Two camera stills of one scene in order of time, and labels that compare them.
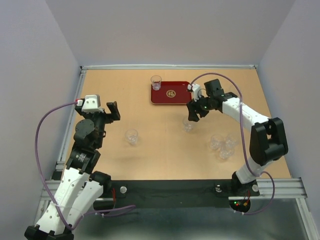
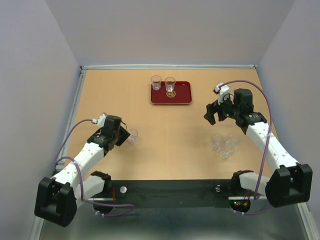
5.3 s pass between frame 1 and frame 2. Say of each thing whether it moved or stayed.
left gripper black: moved
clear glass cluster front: stayed
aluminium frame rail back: stayed
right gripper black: moved
